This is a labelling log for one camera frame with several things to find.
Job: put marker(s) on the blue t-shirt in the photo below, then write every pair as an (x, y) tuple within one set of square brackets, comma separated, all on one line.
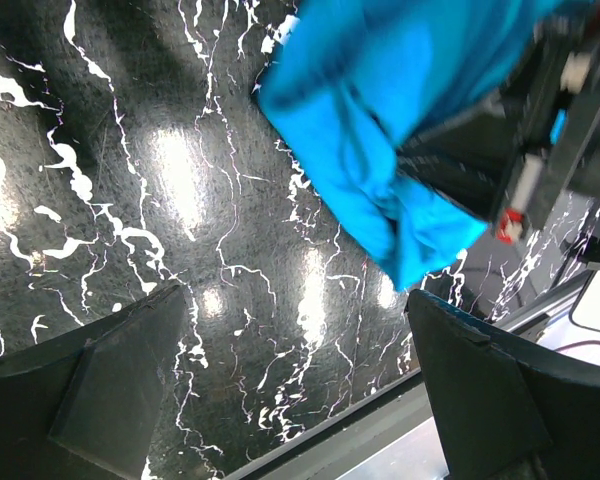
[(356, 79)]

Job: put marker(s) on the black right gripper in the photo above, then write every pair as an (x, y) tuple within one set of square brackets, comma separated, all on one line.
[(507, 160)]

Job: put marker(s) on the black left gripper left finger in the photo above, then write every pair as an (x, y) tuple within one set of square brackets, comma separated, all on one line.
[(84, 405)]

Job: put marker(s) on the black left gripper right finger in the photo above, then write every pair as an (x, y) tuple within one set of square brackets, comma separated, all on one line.
[(504, 407)]

